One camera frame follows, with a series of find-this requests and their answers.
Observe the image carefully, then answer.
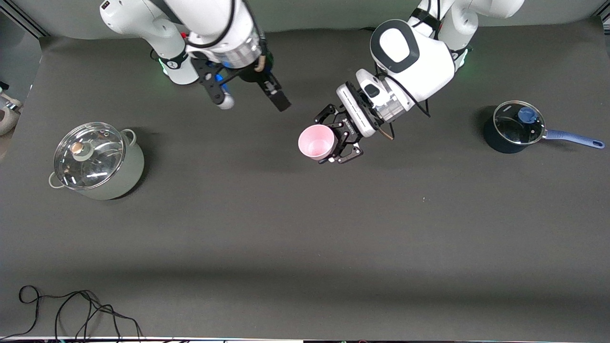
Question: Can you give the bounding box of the thin black tangled cable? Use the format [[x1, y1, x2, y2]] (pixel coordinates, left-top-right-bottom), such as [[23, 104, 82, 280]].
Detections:
[[0, 285, 143, 342]]

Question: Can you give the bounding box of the pink plastic cup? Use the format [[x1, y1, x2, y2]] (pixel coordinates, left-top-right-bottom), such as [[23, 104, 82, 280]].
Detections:
[[298, 124, 338, 161]]

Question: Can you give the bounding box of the dark grey table cover sheet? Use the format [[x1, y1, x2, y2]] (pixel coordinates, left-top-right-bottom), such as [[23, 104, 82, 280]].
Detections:
[[0, 19, 610, 340]]

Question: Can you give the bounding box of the white grey background device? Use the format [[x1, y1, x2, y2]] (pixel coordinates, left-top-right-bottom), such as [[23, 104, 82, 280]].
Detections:
[[0, 82, 23, 136]]

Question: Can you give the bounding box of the grey-green two-handled pot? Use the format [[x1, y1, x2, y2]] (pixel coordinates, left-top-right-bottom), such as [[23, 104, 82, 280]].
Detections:
[[48, 128, 145, 201]]

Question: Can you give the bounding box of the glass lid with metal knob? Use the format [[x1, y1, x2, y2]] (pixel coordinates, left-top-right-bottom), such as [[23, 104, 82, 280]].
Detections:
[[53, 122, 126, 191]]

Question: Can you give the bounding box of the dark blue saucepan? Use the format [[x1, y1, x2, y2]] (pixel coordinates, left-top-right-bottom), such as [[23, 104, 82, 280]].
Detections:
[[483, 106, 606, 154]]

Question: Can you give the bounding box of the glass lid with blue knob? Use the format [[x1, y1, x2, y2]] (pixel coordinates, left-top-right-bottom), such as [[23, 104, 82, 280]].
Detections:
[[493, 100, 545, 145]]

